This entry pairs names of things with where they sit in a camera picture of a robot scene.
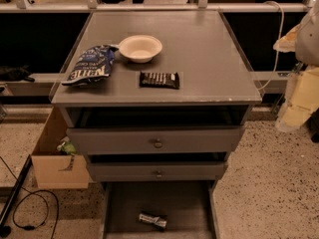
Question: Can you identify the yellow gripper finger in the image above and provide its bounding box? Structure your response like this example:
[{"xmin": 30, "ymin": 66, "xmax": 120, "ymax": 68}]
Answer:
[
  {"xmin": 275, "ymin": 67, "xmax": 319, "ymax": 132},
  {"xmin": 273, "ymin": 25, "xmax": 299, "ymax": 53}
]

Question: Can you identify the grey bottom drawer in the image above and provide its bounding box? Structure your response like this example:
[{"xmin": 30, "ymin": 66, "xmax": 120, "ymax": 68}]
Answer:
[{"xmin": 99, "ymin": 181, "xmax": 220, "ymax": 239}]

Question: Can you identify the grey top drawer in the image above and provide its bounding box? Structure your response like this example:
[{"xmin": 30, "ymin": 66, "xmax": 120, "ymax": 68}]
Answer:
[{"xmin": 67, "ymin": 127, "xmax": 244, "ymax": 155}]

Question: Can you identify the grey middle drawer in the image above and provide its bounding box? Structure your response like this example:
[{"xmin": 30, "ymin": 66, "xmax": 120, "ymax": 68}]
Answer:
[{"xmin": 87, "ymin": 161, "xmax": 228, "ymax": 182}]

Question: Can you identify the dark chocolate bar wrapper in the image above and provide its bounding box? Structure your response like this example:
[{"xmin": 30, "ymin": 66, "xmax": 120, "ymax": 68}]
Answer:
[{"xmin": 140, "ymin": 72, "xmax": 179, "ymax": 90}]

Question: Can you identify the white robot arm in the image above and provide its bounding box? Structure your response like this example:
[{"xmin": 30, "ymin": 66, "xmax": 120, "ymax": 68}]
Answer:
[{"xmin": 273, "ymin": 1, "xmax": 319, "ymax": 132}]

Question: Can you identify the silver redbull can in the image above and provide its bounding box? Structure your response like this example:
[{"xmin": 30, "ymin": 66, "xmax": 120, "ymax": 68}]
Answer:
[{"xmin": 139, "ymin": 213, "xmax": 167, "ymax": 229}]

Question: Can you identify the grey drawer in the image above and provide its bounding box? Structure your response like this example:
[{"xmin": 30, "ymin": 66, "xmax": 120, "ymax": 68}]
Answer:
[
  {"xmin": 87, "ymin": 161, "xmax": 228, "ymax": 182},
  {"xmin": 99, "ymin": 181, "xmax": 220, "ymax": 239},
  {"xmin": 67, "ymin": 127, "xmax": 244, "ymax": 155}
]

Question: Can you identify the white paper bowl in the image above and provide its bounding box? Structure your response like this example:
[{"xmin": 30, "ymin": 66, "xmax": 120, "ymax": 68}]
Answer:
[{"xmin": 119, "ymin": 35, "xmax": 162, "ymax": 64}]

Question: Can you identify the black bag on left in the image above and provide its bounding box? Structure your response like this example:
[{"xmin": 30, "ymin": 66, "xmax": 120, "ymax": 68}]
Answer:
[{"xmin": 0, "ymin": 66, "xmax": 35, "ymax": 82}]

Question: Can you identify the black floor cable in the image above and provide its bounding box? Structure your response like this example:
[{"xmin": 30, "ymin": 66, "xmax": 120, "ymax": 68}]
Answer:
[{"xmin": 0, "ymin": 156, "xmax": 60, "ymax": 239}]

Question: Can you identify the black floor bar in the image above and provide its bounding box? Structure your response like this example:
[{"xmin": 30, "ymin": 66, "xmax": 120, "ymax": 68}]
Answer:
[{"xmin": 0, "ymin": 156, "xmax": 32, "ymax": 239}]

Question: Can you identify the cardboard box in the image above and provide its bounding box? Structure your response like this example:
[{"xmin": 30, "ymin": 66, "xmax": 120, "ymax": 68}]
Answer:
[{"xmin": 31, "ymin": 109, "xmax": 90, "ymax": 189}]

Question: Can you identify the blue chip bag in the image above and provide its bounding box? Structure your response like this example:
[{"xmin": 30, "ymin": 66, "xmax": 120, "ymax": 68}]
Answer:
[{"xmin": 61, "ymin": 45, "xmax": 118, "ymax": 86}]

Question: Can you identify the grey drawer cabinet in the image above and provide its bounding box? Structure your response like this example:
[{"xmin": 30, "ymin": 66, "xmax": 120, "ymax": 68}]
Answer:
[{"xmin": 49, "ymin": 9, "xmax": 263, "ymax": 239}]

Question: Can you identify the metal rail frame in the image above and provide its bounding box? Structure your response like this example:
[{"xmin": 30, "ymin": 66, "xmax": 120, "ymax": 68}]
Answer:
[{"xmin": 0, "ymin": 0, "xmax": 318, "ymax": 13}]

